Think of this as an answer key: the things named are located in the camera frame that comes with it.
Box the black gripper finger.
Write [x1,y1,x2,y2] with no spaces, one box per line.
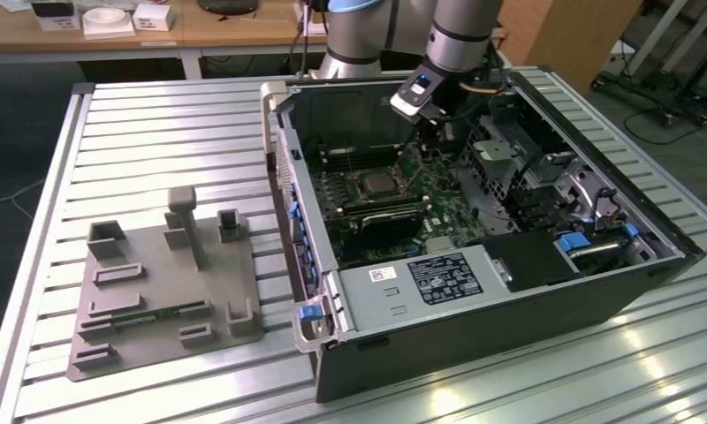
[417,119,437,163]
[433,123,454,155]

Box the metal socket cover frame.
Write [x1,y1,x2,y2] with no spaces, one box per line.
[393,145,435,187]

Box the metal CPU socket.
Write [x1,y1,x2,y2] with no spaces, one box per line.
[351,169,418,203]

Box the metal disk bay cage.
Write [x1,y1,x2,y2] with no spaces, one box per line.
[454,81,573,235]

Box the green motherboard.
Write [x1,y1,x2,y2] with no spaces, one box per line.
[306,143,490,270]

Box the black graphics card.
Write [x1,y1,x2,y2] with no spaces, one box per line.
[345,206,427,260]

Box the small silver chipset heatsink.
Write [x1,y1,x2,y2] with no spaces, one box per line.
[423,236,459,255]

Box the wooden cabinet panel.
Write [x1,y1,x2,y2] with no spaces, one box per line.
[498,0,648,94]

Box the black plastic shroud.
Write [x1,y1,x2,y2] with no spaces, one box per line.
[481,231,586,293]

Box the black wheeled equipment stand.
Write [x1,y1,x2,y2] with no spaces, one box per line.
[589,0,707,129]

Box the large blue drive clip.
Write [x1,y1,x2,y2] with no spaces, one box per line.
[557,232,591,256]

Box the grey power supply unit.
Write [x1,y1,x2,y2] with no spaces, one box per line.
[334,245,511,333]

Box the wooden desk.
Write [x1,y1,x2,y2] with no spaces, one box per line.
[0,0,509,80]

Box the black round object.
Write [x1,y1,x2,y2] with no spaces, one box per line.
[198,0,260,15]

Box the black open PC case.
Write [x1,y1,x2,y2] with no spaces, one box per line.
[258,65,707,405]

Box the grey parts rack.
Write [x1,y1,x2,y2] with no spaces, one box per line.
[64,185,267,383]

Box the plain white box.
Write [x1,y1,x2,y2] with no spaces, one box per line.
[131,3,178,33]

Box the white round holder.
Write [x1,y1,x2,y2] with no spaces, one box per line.
[80,7,138,42]

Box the green RAM stick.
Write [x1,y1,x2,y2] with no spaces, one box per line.
[111,304,186,329]

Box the white box with black top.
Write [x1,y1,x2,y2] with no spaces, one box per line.
[32,0,78,33]

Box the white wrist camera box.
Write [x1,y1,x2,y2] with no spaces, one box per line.
[389,70,450,121]

